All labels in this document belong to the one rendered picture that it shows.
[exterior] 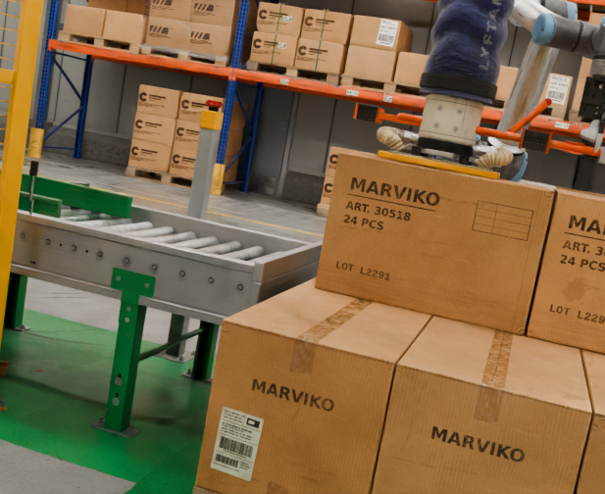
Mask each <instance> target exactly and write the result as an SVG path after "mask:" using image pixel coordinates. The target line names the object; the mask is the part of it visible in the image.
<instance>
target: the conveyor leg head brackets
mask: <svg viewBox="0 0 605 494"><path fill-rule="evenodd" d="M155 281H156V277H155V276H151V275H146V274H142V273H138V272H131V271H127V270H122V269H118V268H113V273H112V280H111V287H112V288H115V289H119V290H122V298H121V307H120V313H119V320H118V322H120V323H124V324H128V325H132V326H136V319H137V312H138V302H139V296H140V295H142V296H146V297H150V298H152V297H153V295H154V288H155Z"/></svg>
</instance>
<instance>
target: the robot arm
mask: <svg viewBox="0 0 605 494"><path fill-rule="evenodd" d="M577 18H578V8H577V6H576V4H574V3H572V2H569V1H566V0H515V5H514V9H513V11H512V13H511V15H510V17H509V18H508V20H509V21H510V22H511V23H512V24H513V25H516V26H523V27H525V28H526V29H527V30H528V31H530V32H531V40H530V42H529V47H528V49H527V52H526V55H525V57H524V59H523V62H522V64H521V67H520V70H519V72H518V75H517V78H516V80H515V83H514V86H513V88H512V91H511V94H510V96H509V99H508V102H507V104H506V107H505V110H504V112H503V115H502V118H501V120H500V123H499V126H498V128H497V130H502V131H508V130H509V129H510V128H511V127H512V126H514V125H515V124H516V123H517V122H519V121H520V120H521V119H522V118H523V117H525V116H526V115H527V114H528V113H529V112H530V111H532V110H533V109H534V108H535V107H536V106H537V105H538V102H539V100H540V97H541V95H542V92H543V89H544V87H545V84H546V82H547V79H548V78H549V75H550V73H551V70H552V68H553V65H554V63H555V60H556V58H557V55H558V53H559V50H564V51H568V52H572V53H576V54H580V55H583V56H584V57H585V58H587V59H590V60H592V64H591V68H590V73H589V74H590V75H591V76H593V77H591V76H587V77H586V80H585V85H584V89H583V94H582V97H581V101H580V109H579V113H578V117H580V118H584V119H586V120H594V121H592V123H591V124H590V127H589V128H585V129H583V130H582V131H581V132H580V137H581V138H583V139H585V140H587V141H589V142H591V143H593V146H594V151H593V153H596V152H597V151H598V150H599V149H600V147H601V142H602V138H603V134H604V130H605V17H603V18H602V20H601V22H600V26H599V25H592V24H588V23H583V22H579V21H577ZM600 85H603V86H601V88H600V87H599V86H600ZM519 143H520V142H517V141H511V140H506V139H500V138H495V137H488V140H487V142H483V141H480V136H479V135H478V136H477V141H476V144H477V145H486V146H489V147H490V146H495V147H500V148H501V147H502V148H507V149H509V150H510V151H511V152H512V153H513V160H512V162H511V163H510V164H509V165H506V166H501V167H500V168H497V167H492V169H491V170H492V171H493V172H496V173H500V177H499V178H500V179H505V180H511V181H516V182H519V181H520V179H521V178H522V176H523V174H524V172H525V169H526V166H527V159H528V154H527V152H525V151H526V149H525V148H522V149H519Z"/></svg>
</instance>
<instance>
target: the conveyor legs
mask: <svg viewBox="0 0 605 494"><path fill-rule="evenodd" d="M27 279H28V276H24V275H20V274H16V273H12V272H10V276H9V284H8V292H7V300H6V308H5V316H4V323H3V325H5V324H6V323H11V324H12V325H11V327H12V328H16V327H19V326H21V325H22V323H23V316H24V308H25V294H26V286H27ZM146 310H147V307H145V306H141V305H138V312H137V319H136V326H132V325H128V324H124V323H120V322H119V326H118V333H117V340H116V347H115V353H114V360H113V366H112V373H111V380H110V387H109V394H108V400H107V407H106V414H105V420H104V427H105V428H108V429H111V430H115V431H117V432H122V431H124V430H125V429H127V428H128V427H129V421H130V414H131V408H132V401H133V394H134V388H135V382H136V375H137V369H138V362H140V361H143V360H145V359H147V358H149V357H151V356H154V355H156V354H158V353H160V352H162V351H164V350H167V349H169V348H171V347H173V346H175V345H177V344H178V343H181V342H183V341H185V340H187V339H189V338H191V337H193V336H195V335H197V334H198V338H197V344H196V350H195V356H194V362H193V369H192V375H191V377H195V375H196V374H197V373H198V374H201V375H203V377H202V380H207V379H209V378H210V377H211V374H212V368H213V362H214V356H215V350H216V344H217V338H218V332H219V326H220V325H219V324H215V323H211V322H207V321H200V325H199V328H197V329H195V330H193V331H191V332H189V333H187V334H184V335H183V336H181V337H179V338H177V339H174V340H172V341H170V342H168V343H165V344H163V345H161V346H159V347H156V348H154V349H152V350H150V351H147V352H145V353H143V354H140V349H141V342H142V335H143V329H144V323H145V316H146Z"/></svg>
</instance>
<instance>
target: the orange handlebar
mask: <svg viewBox="0 0 605 494"><path fill-rule="evenodd" d="M380 119H381V120H385V121H391V122H396V123H401V124H410V125H416V126H421V123H422V120H423V117H421V116H416V115H410V114H405V113H399V114H398V115H397V116H395V115H390V114H385V113H381V114H380ZM476 134H479V135H484V136H489V137H495V138H500V139H506V140H511V141H517V142H520V139H521V135H520V134H518V133H513V132H508V131H502V130H497V129H491V128H486V127H480V126H477V128H476ZM584 145H585V144H582V143H576V142H573V141H567V142H562V141H557V140H551V142H550V147H549V148H554V149H559V150H565V151H564V152H567V153H568V154H569V153H572V154H577V155H582V154H586V155H591V156H597V157H598V156H600V154H601V149H599V150H598V151H597V152H596V153H593V151H594V147H589V146H584Z"/></svg>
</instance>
